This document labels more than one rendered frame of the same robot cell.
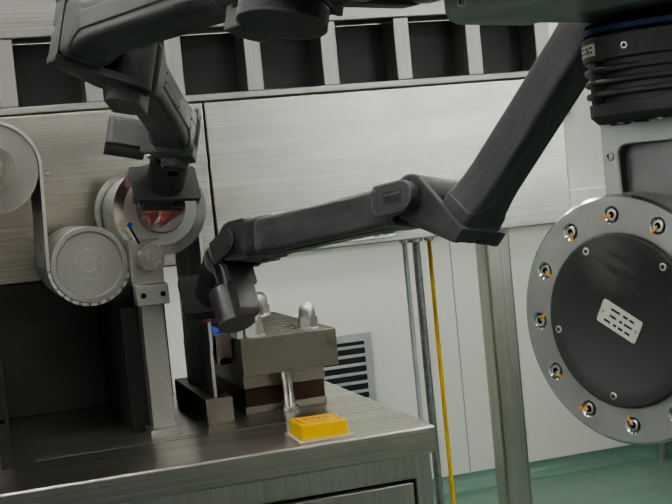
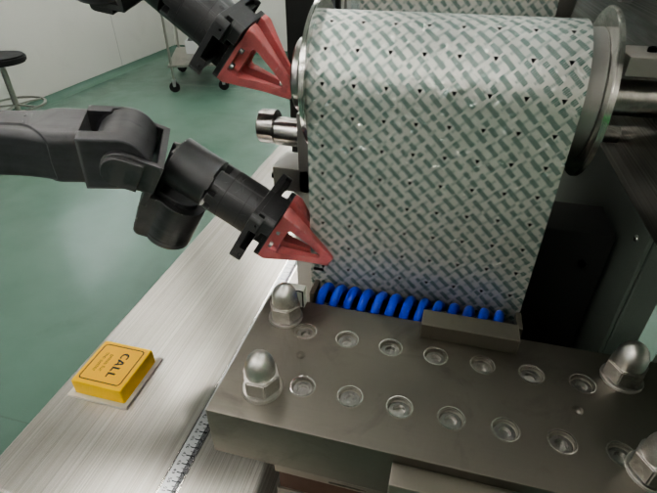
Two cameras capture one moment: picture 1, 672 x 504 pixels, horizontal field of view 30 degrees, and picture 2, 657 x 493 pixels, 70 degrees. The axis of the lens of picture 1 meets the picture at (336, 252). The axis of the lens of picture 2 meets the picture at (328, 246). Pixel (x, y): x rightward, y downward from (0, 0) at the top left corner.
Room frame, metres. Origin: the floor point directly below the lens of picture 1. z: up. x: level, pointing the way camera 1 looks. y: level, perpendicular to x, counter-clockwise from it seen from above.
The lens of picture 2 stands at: (2.26, -0.15, 1.38)
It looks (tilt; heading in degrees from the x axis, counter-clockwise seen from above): 34 degrees down; 122
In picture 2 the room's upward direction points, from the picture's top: straight up
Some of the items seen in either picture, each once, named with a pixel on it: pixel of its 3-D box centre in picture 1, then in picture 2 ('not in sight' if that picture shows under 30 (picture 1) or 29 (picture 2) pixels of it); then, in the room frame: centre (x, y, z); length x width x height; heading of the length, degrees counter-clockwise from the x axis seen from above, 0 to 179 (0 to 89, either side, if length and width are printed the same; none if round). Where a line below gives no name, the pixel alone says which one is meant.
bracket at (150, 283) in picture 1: (154, 337); (302, 219); (1.95, 0.29, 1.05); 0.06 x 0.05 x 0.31; 17
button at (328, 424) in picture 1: (318, 426); (114, 370); (1.82, 0.05, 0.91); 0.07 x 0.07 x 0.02; 17
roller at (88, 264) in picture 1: (81, 262); not in sight; (2.08, 0.42, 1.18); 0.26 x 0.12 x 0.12; 17
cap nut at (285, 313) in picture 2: (252, 322); (284, 300); (2.03, 0.15, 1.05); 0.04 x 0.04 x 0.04
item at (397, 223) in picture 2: (192, 289); (417, 239); (2.13, 0.25, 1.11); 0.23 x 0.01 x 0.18; 17
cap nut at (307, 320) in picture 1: (306, 315); (260, 371); (2.06, 0.06, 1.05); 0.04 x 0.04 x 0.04
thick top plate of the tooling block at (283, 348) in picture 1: (260, 341); (439, 405); (2.20, 0.15, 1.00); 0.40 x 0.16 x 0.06; 17
